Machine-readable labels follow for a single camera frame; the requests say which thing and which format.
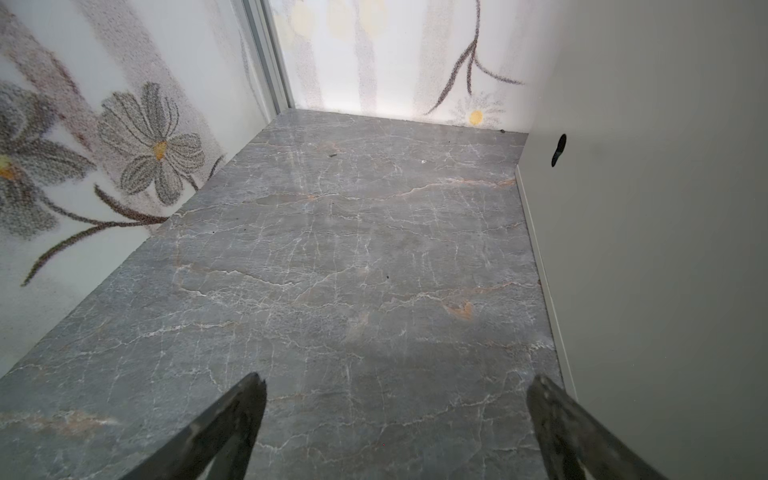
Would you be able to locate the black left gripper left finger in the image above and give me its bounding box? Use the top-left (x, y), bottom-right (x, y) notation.
top-left (124, 372), bottom-right (267, 479)

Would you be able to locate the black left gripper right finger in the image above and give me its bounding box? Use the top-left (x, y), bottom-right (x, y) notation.
top-left (526, 374), bottom-right (664, 480)

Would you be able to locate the aluminium corner post left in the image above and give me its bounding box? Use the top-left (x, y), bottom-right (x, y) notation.
top-left (243, 0), bottom-right (295, 114)

